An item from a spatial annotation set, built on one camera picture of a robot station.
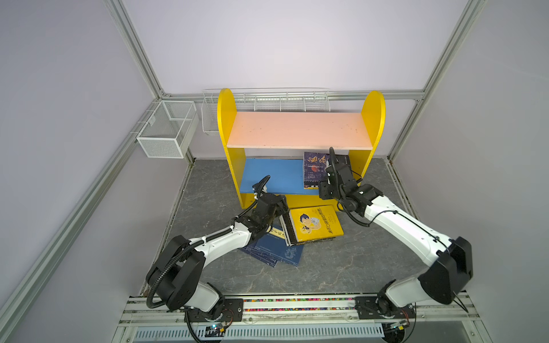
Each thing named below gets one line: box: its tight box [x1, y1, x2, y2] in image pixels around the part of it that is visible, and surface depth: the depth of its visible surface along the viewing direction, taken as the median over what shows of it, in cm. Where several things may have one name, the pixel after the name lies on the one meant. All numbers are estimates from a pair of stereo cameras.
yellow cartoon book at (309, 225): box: [279, 205, 345, 248], surface depth 91 cm
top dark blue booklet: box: [255, 232, 305, 267], surface depth 86 cm
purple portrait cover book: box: [303, 151, 330, 190], surface depth 93 cm
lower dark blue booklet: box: [241, 245, 282, 268], surface depth 85 cm
